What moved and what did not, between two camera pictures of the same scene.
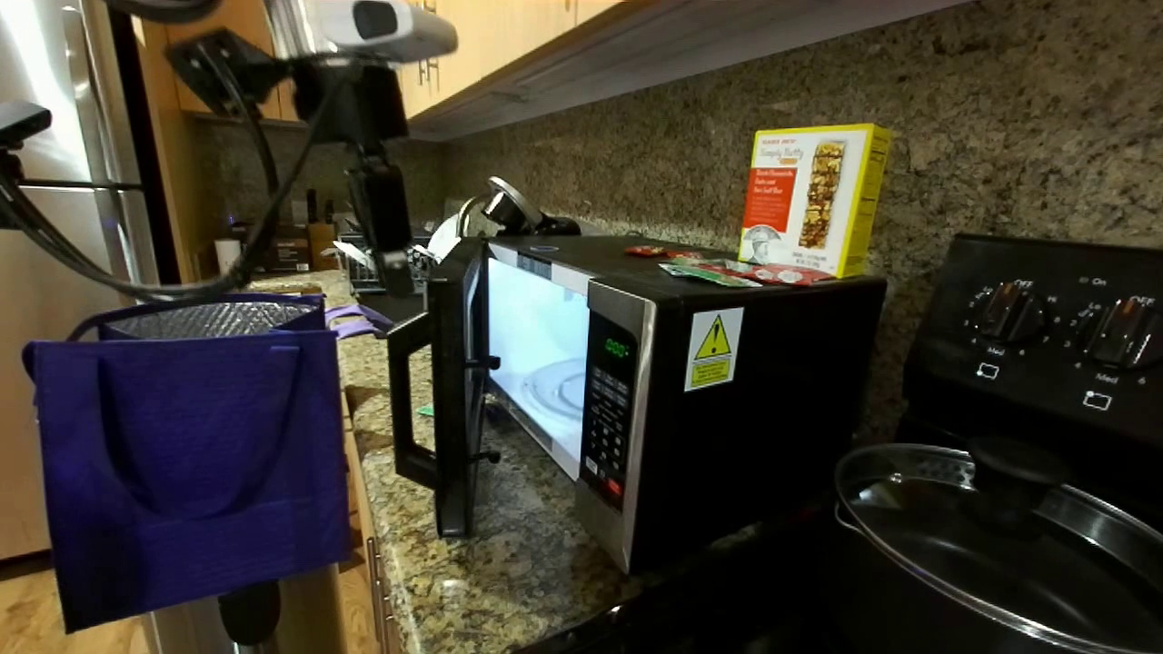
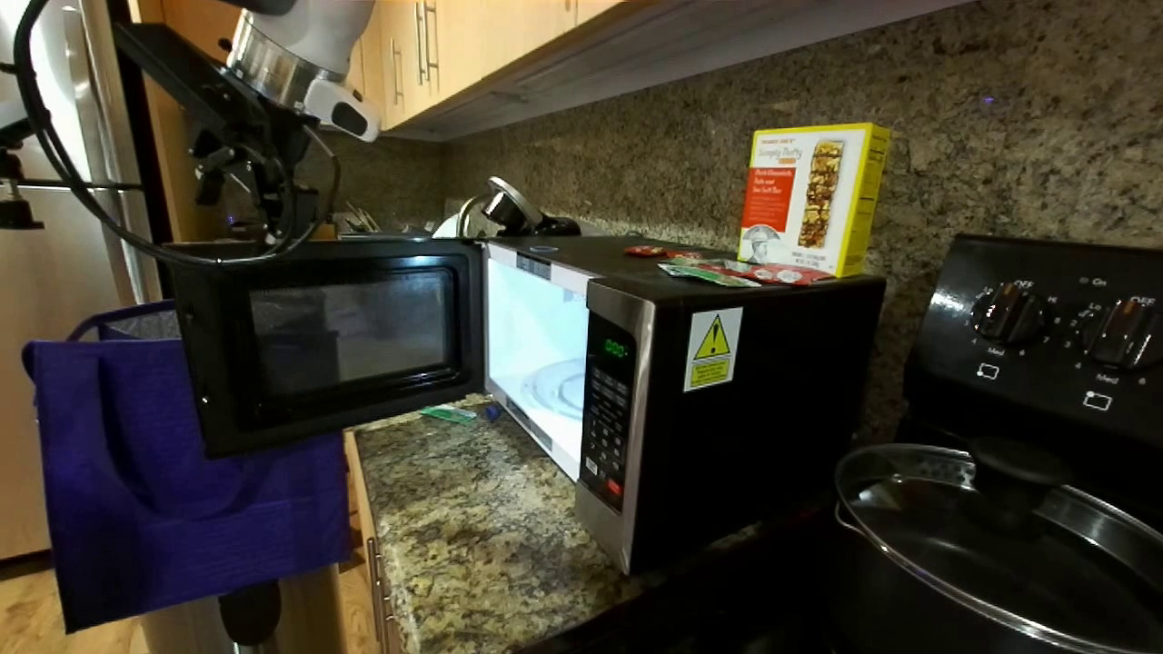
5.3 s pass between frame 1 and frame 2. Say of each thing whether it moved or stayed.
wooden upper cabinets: stayed
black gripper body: moved
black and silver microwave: moved
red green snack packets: stayed
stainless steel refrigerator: stayed
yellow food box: stayed
